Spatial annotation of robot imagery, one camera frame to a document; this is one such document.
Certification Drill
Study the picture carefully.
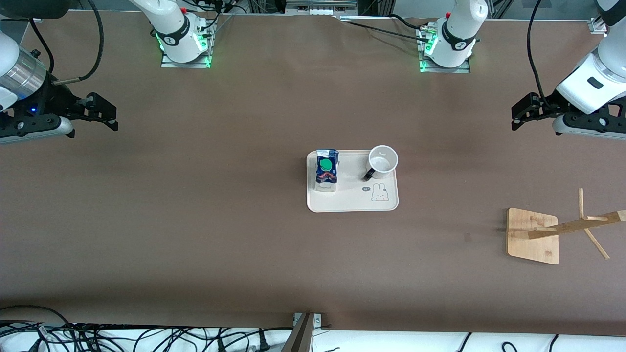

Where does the white smiley mug black handle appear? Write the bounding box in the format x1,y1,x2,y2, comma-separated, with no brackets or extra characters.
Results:
363,145,399,182

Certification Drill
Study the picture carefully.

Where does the blue milk carton green cap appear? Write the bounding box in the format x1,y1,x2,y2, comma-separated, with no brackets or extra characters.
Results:
315,149,339,193

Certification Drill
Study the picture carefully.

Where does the wooden cup rack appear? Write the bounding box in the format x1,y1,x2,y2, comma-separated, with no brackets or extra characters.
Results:
506,188,626,265

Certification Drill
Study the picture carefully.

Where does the cream tray with rabbit print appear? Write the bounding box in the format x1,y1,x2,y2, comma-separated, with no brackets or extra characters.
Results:
306,149,399,213

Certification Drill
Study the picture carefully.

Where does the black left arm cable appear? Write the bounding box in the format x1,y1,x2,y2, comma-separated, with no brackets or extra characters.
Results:
527,0,551,111

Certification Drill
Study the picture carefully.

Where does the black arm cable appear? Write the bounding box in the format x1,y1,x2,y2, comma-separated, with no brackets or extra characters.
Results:
51,0,105,85
527,0,551,111

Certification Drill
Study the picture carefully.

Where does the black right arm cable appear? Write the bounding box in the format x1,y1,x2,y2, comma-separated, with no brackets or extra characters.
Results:
51,0,105,85

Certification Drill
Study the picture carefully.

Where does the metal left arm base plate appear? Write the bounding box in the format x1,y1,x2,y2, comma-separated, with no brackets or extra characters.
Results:
418,24,471,74

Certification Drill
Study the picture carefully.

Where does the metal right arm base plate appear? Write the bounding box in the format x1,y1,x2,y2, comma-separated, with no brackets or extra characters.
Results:
160,20,214,69

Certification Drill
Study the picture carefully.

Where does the short black table cable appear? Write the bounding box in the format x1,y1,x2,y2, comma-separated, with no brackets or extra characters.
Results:
390,13,427,31

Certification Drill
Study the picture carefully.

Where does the black cable bundle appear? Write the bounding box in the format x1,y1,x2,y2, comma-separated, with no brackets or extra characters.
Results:
188,0,251,16

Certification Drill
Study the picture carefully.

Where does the long black table cable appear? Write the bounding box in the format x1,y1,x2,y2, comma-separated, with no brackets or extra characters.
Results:
337,19,431,43

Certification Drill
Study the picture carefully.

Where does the aluminium frame with connectors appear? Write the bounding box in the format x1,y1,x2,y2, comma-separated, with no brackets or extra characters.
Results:
285,0,358,16

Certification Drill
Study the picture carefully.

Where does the aluminium profile with bracket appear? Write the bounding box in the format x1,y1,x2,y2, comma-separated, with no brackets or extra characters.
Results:
281,312,323,352

